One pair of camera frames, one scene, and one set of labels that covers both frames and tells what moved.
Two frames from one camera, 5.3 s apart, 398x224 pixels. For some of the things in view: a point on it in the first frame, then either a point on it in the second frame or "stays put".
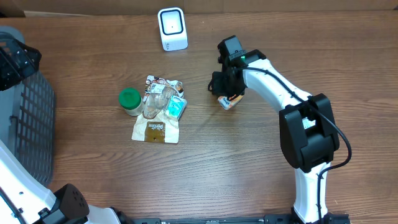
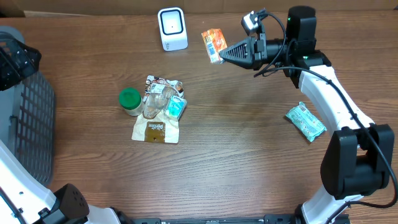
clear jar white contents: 130,100 stays put
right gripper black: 220,88 to 254,51
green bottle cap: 129,98 stays put
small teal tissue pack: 175,107 stays put
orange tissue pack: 227,104 to 215,42
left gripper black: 15,73 stays put
